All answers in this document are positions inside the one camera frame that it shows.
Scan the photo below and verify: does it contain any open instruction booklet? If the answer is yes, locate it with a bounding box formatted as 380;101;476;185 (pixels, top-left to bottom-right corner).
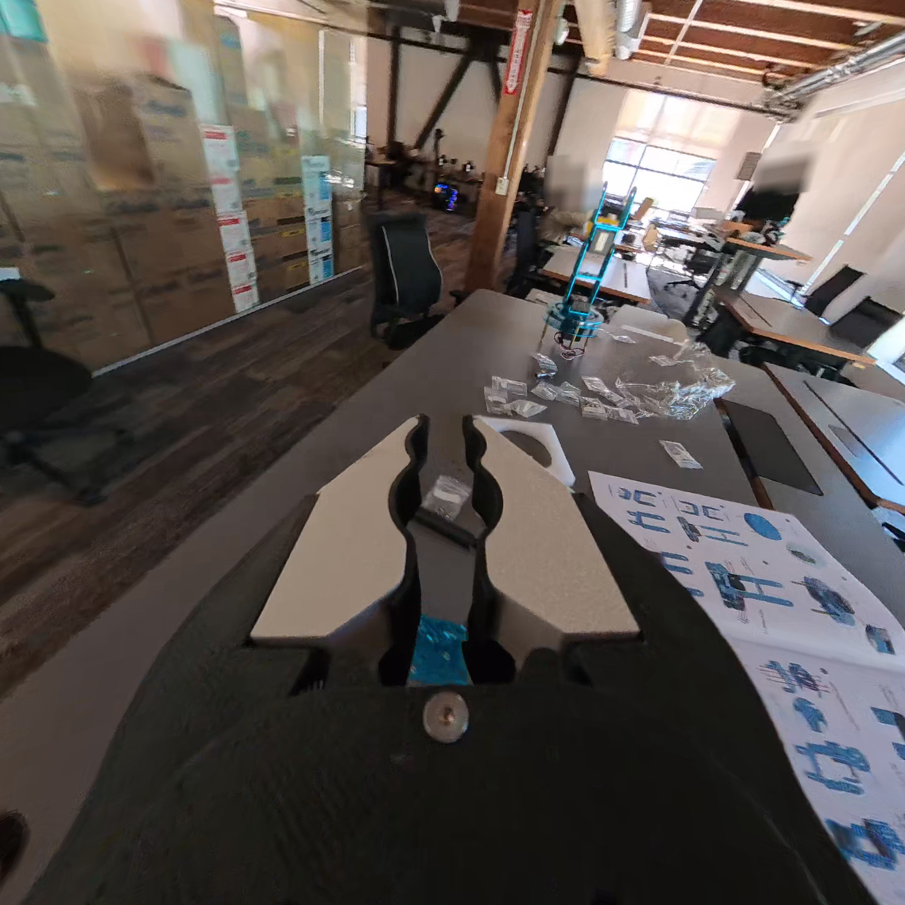
588;470;905;905

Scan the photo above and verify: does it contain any clear bag of screws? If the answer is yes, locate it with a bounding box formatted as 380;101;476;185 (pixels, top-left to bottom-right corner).
423;475;473;520

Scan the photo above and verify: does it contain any stack of cardboard boxes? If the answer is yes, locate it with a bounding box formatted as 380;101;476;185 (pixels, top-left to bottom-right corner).
0;0;369;369

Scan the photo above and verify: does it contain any black mesh office chair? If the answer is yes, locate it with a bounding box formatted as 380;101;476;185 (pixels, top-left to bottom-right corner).
368;212;446;347

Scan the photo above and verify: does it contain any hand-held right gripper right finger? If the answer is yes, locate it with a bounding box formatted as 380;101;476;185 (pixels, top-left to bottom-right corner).
463;414;642;685

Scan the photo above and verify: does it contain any cluster of small clear bags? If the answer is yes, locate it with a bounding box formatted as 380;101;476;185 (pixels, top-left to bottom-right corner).
484;351;704;471

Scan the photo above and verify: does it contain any wooden support post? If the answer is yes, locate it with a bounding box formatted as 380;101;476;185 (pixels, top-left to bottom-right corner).
463;0;567;294

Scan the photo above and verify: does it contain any black electric screwdriver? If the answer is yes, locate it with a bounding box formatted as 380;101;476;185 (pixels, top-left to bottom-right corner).
416;508;479;550

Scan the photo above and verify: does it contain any silver ceiling duct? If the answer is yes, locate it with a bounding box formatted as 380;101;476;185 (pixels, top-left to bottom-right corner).
767;32;905;117
573;0;651;61

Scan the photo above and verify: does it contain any white foam square ring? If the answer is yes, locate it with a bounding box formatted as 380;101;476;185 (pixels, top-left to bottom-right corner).
477;416;577;494

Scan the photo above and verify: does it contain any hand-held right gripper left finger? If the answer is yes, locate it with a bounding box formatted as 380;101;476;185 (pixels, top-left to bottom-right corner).
251;414;431;685

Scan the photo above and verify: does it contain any blue metal bracket assembly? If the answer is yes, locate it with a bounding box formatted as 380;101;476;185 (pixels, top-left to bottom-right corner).
409;614;473;687

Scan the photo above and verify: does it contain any crumpled clear plastic wrap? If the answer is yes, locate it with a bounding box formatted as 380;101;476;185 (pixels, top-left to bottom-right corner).
615;338;736;420

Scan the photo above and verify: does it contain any grey desk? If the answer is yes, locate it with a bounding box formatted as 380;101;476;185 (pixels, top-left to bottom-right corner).
0;288;905;905

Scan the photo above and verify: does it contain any red sign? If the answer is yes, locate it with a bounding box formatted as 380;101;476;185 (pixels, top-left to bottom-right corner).
503;10;533;96

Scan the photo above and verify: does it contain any adjacent wood-edged desk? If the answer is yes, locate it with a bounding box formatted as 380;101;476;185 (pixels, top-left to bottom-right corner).
714;361;905;517

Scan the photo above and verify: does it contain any bright window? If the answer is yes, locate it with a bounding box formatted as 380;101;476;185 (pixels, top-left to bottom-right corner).
608;138;718;213

